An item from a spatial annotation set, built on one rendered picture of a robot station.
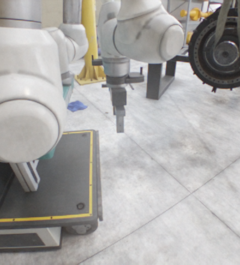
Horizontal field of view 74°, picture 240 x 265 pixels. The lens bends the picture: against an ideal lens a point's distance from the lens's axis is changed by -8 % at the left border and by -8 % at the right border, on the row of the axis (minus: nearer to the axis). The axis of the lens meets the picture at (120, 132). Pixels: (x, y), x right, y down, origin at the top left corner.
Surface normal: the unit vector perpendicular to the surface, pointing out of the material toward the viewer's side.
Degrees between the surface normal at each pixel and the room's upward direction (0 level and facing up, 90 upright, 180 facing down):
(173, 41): 99
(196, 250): 0
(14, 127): 96
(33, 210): 0
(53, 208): 0
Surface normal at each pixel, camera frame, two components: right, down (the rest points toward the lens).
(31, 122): 0.46, 0.62
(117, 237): -0.02, -0.82
